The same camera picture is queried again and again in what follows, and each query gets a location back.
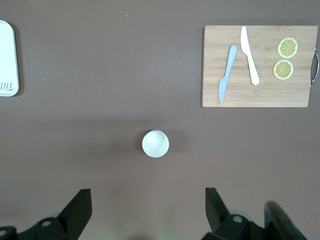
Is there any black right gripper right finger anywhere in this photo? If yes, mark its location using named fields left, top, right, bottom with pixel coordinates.
left=201, top=187, right=270, bottom=240

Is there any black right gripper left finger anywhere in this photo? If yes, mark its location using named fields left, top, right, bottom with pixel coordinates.
left=0, top=188, right=93, bottom=240

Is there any white plastic cup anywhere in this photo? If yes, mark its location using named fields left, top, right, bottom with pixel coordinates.
left=141, top=128, right=170, bottom=159

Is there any wooden cutting board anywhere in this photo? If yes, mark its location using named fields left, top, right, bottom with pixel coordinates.
left=201, top=24, right=320, bottom=109

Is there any brown table cover mat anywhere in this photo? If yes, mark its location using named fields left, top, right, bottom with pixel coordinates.
left=0, top=0, right=320, bottom=240

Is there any grey plastic knife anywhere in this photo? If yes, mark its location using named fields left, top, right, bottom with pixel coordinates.
left=218, top=44, right=238, bottom=104

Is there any lemon slice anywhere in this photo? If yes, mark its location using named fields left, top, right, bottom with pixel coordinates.
left=272, top=59, right=294, bottom=81
left=277, top=37, right=299, bottom=60

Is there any white plastic knife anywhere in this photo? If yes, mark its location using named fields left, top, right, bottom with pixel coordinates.
left=240, top=25, right=260, bottom=86

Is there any cream tray with bear print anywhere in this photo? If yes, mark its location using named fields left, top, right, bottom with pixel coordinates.
left=0, top=19, right=20, bottom=98

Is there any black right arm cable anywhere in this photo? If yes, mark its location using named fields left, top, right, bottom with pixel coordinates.
left=264, top=200, right=308, bottom=240

